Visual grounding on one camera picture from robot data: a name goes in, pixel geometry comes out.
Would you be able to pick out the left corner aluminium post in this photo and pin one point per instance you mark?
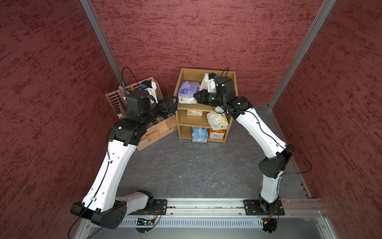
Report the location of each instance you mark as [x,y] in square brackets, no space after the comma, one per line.
[92,17]

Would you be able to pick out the small beige tissue box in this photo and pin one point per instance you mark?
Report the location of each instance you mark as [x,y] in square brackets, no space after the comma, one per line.
[194,113]

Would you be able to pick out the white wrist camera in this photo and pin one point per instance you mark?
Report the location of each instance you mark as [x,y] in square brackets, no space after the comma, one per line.
[211,83]
[150,86]

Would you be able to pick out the blue tissue pack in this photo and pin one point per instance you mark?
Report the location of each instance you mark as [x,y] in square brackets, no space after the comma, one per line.
[199,134]

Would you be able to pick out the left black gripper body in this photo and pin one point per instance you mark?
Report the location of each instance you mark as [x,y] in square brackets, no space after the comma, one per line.
[163,110]

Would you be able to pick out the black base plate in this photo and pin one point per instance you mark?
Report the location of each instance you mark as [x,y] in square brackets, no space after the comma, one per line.
[158,206]
[253,206]

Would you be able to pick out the wooden three-tier shelf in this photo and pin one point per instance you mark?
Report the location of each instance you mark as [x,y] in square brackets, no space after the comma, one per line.
[187,122]

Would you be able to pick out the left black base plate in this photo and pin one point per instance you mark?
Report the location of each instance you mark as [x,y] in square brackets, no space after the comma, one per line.
[158,206]

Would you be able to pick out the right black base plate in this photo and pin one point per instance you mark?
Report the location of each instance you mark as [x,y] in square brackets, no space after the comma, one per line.
[253,206]

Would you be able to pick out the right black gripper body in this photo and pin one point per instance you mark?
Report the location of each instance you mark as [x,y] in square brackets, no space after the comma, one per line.
[210,98]

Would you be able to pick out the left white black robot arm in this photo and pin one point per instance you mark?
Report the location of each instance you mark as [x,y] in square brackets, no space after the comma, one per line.
[101,205]

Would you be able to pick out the orange white tissue box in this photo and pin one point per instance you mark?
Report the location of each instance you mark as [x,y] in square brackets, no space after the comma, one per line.
[203,85]

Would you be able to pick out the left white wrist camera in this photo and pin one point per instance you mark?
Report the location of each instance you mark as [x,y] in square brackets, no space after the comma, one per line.
[150,86]

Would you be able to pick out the wooden slotted desk organizer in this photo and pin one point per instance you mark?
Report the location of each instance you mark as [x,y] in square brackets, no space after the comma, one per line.
[149,125]

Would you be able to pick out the white yellow tissue pack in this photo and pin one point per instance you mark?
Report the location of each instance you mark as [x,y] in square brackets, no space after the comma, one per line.
[217,121]

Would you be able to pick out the purple tissue pack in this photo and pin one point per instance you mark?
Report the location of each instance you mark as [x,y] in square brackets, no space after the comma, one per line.
[187,91]

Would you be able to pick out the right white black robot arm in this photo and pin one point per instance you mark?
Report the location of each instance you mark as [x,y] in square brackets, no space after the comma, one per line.
[220,92]

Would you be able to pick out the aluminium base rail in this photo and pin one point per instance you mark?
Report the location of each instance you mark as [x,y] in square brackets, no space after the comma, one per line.
[231,208]

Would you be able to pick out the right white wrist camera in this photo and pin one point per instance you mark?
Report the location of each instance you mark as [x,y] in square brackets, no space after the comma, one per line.
[211,83]

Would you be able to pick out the corner aluminium post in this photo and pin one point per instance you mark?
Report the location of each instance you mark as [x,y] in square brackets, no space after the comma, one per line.
[316,25]
[92,17]

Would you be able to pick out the right corner aluminium post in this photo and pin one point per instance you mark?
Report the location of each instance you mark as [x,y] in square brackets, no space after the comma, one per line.
[316,25]

